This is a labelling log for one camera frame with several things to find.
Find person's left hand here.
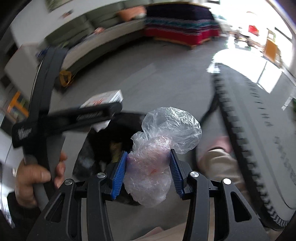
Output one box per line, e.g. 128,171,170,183
15,152,67,208

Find clear plastic bag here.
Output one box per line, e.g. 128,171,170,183
123,107,202,207

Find person's leg beige trousers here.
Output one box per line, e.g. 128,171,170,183
197,136,252,204

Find black trash bag bin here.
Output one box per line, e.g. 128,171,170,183
72,112,146,181

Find white box with orange label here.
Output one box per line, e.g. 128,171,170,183
80,90,123,132

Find orange cushion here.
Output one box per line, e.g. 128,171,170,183
116,6,147,22

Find grey green sofa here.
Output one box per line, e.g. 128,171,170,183
45,1,149,91

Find table with patterned red quilt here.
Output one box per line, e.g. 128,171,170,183
144,2,221,48

